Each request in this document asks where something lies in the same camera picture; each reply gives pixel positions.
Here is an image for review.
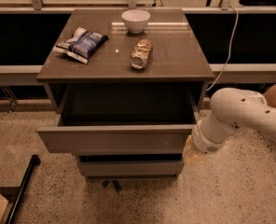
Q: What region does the grey drawer cabinet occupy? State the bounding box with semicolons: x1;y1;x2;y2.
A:
36;8;215;182

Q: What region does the blue white chip bag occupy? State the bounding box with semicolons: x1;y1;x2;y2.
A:
53;27;109;64

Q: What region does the grey top drawer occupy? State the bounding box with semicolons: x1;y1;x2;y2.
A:
38;83;197;155

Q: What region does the crushed metallic can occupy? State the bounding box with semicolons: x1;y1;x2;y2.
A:
130;39;153;70

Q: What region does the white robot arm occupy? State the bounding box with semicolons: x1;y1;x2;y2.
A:
183;88;276;162

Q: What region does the black floor bar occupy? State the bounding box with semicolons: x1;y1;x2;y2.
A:
5;155;40;224

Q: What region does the white cable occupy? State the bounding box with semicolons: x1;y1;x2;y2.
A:
205;6;240;92

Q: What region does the grey lower drawer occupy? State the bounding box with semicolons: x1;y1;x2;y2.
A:
77;154;184;179

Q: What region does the grey drawer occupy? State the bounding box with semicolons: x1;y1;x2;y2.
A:
38;83;197;155
77;154;184;179

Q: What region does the white ceramic bowl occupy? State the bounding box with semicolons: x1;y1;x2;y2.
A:
121;9;150;33

